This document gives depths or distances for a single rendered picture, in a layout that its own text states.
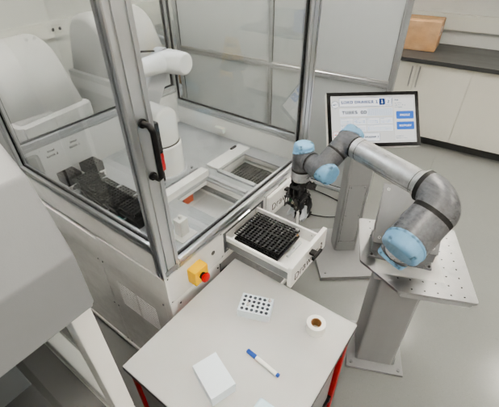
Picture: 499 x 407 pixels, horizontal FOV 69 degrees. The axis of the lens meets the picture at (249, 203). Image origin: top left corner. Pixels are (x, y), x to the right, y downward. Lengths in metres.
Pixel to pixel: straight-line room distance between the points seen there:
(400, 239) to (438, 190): 0.16
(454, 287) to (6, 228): 1.56
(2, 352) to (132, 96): 0.61
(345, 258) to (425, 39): 2.56
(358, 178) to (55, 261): 1.98
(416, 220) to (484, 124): 3.33
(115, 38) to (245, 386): 1.07
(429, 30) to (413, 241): 3.52
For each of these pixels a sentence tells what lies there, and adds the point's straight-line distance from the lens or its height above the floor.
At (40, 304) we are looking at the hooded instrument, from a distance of 0.71.
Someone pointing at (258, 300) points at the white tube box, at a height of 0.80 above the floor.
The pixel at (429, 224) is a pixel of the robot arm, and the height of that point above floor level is 1.33.
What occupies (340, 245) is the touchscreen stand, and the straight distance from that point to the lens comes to 2.73.
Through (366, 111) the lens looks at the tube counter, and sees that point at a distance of 2.18.
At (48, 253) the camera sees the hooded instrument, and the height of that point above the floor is 1.52.
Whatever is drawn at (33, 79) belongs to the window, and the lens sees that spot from 1.39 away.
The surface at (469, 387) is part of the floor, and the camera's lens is 2.43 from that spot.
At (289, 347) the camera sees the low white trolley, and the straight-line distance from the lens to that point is 1.38.
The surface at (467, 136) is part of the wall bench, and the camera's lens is 4.37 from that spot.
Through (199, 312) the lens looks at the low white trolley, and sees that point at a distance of 1.47.
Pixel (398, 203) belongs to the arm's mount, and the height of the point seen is 0.99.
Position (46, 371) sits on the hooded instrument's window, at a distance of 0.84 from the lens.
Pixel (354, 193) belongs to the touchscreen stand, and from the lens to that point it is 2.44.
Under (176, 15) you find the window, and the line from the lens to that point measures 1.07.
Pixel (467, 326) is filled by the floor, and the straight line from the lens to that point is 2.67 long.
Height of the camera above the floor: 1.94
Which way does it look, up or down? 38 degrees down
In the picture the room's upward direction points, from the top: 1 degrees counter-clockwise
